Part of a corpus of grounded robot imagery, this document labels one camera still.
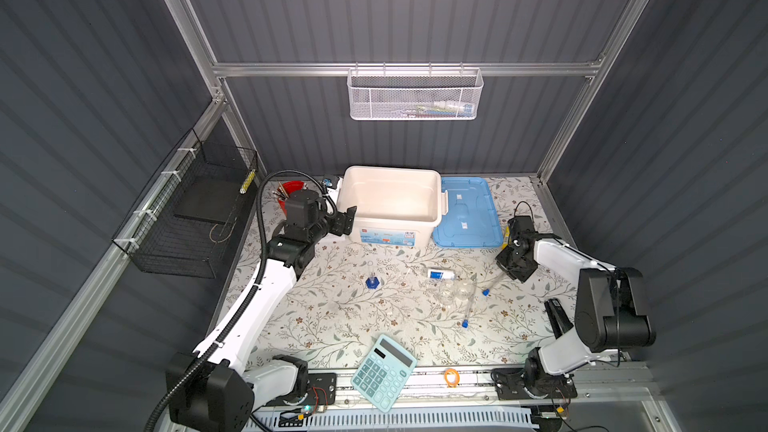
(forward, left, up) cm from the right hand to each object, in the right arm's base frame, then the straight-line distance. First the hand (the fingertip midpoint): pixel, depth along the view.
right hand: (507, 269), depth 93 cm
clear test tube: (-16, +15, -2) cm, 22 cm away
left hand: (+6, +50, +27) cm, 57 cm away
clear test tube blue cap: (-8, +8, 0) cm, 11 cm away
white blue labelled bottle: (-2, +21, +1) cm, 21 cm away
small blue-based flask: (-4, +42, 0) cm, 43 cm away
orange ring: (-30, +21, -2) cm, 36 cm away
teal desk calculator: (-29, +39, +1) cm, 49 cm away
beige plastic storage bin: (+25, +35, +2) cm, 43 cm away
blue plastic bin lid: (+21, +8, -2) cm, 23 cm away
